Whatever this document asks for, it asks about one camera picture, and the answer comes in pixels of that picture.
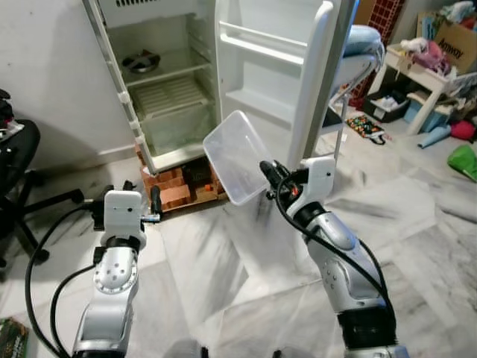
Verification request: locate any light blue pillow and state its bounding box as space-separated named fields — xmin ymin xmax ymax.
xmin=345 ymin=25 xmax=387 ymax=59

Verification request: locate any white wire fridge shelf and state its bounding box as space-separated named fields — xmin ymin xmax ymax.
xmin=125 ymin=75 xmax=211 ymax=122

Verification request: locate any grey oval board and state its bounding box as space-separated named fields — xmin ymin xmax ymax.
xmin=328 ymin=51 xmax=382 ymax=101

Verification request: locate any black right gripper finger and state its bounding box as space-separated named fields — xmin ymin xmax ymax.
xmin=259 ymin=160 xmax=282 ymax=191

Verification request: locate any pink soft toy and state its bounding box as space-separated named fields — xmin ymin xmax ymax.
xmin=399 ymin=37 xmax=452 ymax=77

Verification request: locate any white fridge door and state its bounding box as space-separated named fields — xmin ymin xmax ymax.
xmin=215 ymin=0 xmax=360 ymax=174

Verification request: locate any small white table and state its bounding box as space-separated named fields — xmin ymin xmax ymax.
xmin=382 ymin=45 xmax=477 ymax=136

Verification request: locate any clear plastic container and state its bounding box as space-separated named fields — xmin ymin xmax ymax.
xmin=203 ymin=110 xmax=275 ymax=207

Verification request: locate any black storage bin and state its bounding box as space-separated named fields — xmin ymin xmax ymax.
xmin=362 ymin=89 xmax=412 ymax=125

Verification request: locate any red brick stack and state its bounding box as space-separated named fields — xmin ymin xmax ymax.
xmin=136 ymin=149 xmax=228 ymax=215

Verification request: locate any grey metal folding chair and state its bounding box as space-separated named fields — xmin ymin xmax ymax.
xmin=320 ymin=52 xmax=385 ymax=161

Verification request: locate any black bowl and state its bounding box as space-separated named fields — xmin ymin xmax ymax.
xmin=122 ymin=49 xmax=162 ymax=74

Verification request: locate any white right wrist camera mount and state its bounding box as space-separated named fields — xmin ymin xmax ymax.
xmin=297 ymin=156 xmax=337 ymax=219

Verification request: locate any green printed packet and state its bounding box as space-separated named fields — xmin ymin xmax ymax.
xmin=0 ymin=317 xmax=29 ymax=358

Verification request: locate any red tiled pillar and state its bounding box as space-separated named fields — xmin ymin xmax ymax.
xmin=350 ymin=0 xmax=407 ymax=99

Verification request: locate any white fridge cabinet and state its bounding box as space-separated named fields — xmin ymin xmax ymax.
xmin=82 ymin=0 xmax=224 ymax=176

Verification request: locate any brown cardboard box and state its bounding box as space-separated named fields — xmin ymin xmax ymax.
xmin=416 ymin=10 xmax=477 ymax=75

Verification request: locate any colourful dotted toy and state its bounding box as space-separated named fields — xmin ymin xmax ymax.
xmin=346 ymin=113 xmax=389 ymax=145

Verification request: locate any red ball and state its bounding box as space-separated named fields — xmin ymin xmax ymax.
xmin=449 ymin=119 xmax=477 ymax=142

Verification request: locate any blue tube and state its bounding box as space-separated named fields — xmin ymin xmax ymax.
xmin=416 ymin=123 xmax=452 ymax=149

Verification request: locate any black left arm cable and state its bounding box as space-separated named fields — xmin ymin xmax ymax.
xmin=25 ymin=205 xmax=105 ymax=358

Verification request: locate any green plastic dustpan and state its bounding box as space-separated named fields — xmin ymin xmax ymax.
xmin=446 ymin=144 xmax=477 ymax=183

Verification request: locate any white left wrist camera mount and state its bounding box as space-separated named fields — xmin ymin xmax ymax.
xmin=103 ymin=190 xmax=147 ymax=241

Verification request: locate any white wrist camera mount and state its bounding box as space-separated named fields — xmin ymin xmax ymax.
xmin=103 ymin=190 xmax=147 ymax=241
xmin=297 ymin=156 xmax=337 ymax=219

